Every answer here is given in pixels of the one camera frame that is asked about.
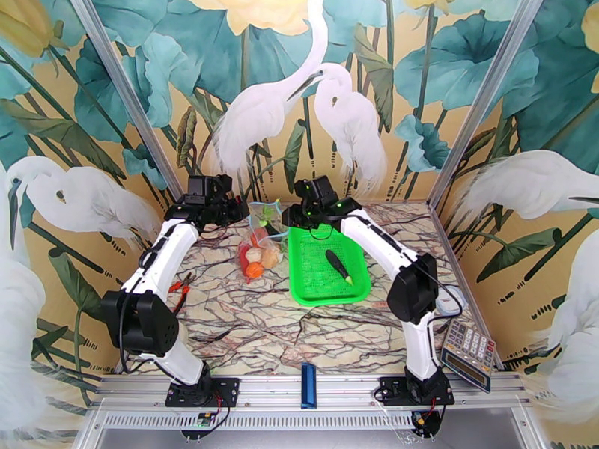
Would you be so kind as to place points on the bok choy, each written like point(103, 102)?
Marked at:
point(268, 214)

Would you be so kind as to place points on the small red-orange vegetable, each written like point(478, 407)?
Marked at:
point(258, 239)

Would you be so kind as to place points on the clear zip-top bag blue zipper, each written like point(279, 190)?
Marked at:
point(262, 242)

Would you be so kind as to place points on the tan potato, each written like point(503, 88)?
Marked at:
point(270, 259)

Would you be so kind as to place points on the red chili pepper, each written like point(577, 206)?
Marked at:
point(244, 260)

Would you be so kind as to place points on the dark green cucumber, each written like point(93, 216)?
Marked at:
point(338, 265)

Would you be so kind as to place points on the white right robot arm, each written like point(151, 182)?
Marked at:
point(374, 242)

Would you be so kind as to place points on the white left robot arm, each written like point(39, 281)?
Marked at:
point(168, 256)

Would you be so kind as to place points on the green plastic basket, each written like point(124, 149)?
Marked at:
point(318, 284)

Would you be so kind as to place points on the white and blue small device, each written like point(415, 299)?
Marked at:
point(451, 302)

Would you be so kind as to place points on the blue metal bar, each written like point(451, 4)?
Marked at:
point(308, 387)

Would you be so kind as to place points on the slotted metal panel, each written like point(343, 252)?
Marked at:
point(281, 420)

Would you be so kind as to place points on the grey desk calculator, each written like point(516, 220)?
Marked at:
point(468, 354)

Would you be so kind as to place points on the aluminium frame post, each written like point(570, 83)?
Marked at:
point(486, 97)
point(126, 97)

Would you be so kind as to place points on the aluminium mounting rail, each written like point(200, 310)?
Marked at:
point(271, 391)

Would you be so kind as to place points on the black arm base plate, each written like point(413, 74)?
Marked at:
point(224, 391)
point(393, 391)

